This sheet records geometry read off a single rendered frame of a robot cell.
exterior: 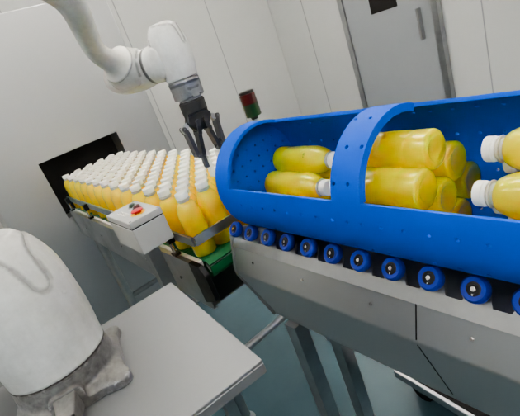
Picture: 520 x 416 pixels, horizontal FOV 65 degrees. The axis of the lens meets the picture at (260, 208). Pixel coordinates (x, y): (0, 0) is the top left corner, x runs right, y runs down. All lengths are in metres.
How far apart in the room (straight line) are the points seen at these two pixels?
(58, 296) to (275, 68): 5.89
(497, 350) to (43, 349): 0.67
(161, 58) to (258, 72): 5.06
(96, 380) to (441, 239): 0.55
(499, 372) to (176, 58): 0.99
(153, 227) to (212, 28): 4.97
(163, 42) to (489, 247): 0.91
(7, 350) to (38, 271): 0.11
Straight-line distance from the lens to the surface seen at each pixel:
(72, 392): 0.70
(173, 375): 0.66
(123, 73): 1.24
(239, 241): 1.18
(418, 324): 0.82
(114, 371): 0.72
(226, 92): 5.93
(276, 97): 6.34
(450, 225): 0.63
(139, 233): 1.16
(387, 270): 0.80
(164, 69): 1.20
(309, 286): 0.99
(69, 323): 0.68
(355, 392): 1.61
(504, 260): 0.63
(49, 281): 0.67
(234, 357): 0.63
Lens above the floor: 1.41
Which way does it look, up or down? 21 degrees down
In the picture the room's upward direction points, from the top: 20 degrees counter-clockwise
